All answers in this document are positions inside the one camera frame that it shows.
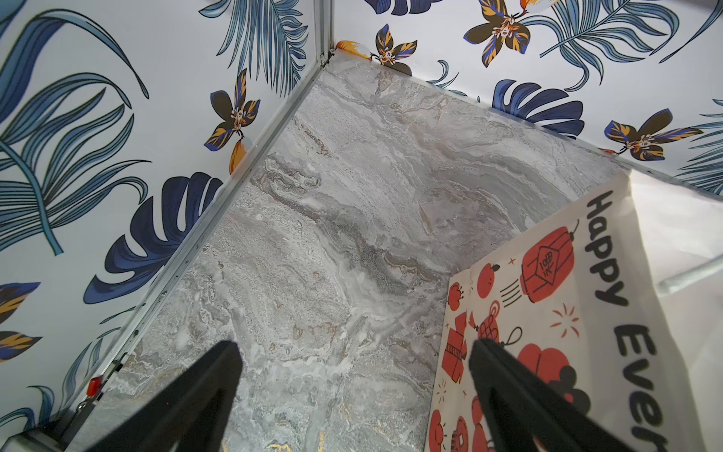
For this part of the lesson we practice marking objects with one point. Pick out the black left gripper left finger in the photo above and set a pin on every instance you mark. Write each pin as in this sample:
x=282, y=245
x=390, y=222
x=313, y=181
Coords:
x=191, y=414

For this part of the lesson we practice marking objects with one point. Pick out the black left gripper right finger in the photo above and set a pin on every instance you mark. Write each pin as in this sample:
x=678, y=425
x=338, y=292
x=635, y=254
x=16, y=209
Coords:
x=524, y=413

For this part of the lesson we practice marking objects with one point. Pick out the white red paper bag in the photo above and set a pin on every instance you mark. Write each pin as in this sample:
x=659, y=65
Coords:
x=615, y=302

